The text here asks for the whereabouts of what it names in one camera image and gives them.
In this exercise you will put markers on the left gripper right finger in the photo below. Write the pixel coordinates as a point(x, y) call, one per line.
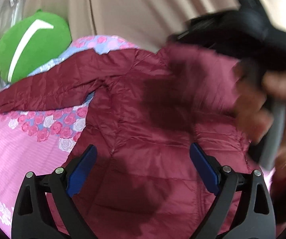
point(242, 207)

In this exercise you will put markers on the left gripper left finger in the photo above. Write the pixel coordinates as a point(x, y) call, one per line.
point(32, 217)

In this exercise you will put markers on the maroon puffer jacket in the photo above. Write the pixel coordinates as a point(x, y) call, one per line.
point(146, 111)

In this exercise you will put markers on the person's right hand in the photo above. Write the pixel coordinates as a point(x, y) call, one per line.
point(252, 118)

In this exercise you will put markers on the pink floral bed sheet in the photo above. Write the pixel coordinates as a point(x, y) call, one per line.
point(34, 141)

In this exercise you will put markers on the green plush pillow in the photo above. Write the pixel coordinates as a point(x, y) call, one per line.
point(31, 43)

